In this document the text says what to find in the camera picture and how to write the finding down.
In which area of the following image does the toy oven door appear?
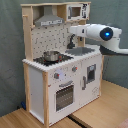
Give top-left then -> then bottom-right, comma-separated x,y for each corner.
55,81 -> 74,111

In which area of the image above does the red stove knob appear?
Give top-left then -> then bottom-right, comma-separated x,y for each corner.
54,73 -> 60,79
72,66 -> 78,72

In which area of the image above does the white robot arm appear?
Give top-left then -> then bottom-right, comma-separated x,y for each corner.
70,24 -> 128,55

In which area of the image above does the cabinet door with dispenser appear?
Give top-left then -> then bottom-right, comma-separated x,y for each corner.
80,56 -> 102,105

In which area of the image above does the silver toy pot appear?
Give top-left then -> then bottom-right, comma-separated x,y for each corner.
44,51 -> 60,61

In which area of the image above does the wooden toy kitchen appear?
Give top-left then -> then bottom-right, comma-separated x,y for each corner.
22,2 -> 103,127

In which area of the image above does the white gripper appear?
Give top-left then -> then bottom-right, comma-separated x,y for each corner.
69,25 -> 88,37

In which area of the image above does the grey toy sink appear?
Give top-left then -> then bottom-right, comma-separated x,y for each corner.
66,47 -> 94,56

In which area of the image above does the grey range hood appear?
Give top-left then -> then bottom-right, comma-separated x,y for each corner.
35,5 -> 64,27

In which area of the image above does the right red stove knob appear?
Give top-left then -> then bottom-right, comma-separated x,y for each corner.
72,66 -> 78,72

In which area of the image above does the toy microwave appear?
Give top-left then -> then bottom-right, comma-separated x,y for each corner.
66,3 -> 90,21

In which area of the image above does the left red stove knob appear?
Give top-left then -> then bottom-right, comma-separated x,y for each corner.
54,73 -> 60,79

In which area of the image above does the black toy stovetop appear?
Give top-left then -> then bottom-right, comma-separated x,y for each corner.
35,54 -> 71,66

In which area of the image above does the black toy faucet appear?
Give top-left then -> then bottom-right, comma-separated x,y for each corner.
67,34 -> 75,49

